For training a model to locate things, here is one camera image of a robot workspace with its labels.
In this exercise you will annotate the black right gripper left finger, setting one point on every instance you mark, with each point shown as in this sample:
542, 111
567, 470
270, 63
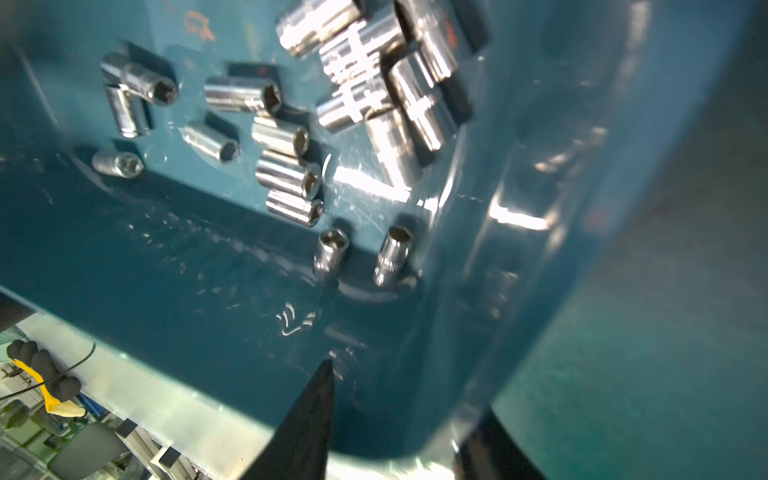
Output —
300, 446

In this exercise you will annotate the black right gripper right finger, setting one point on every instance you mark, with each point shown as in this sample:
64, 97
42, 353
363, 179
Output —
489, 452

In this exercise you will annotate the teal plastic storage box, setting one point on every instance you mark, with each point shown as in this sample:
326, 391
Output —
566, 111

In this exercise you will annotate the large chrome socket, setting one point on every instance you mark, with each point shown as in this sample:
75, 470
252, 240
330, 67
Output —
423, 101
432, 25
308, 24
394, 148
354, 102
364, 44

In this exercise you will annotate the black and yellow glove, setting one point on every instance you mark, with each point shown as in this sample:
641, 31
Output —
58, 389

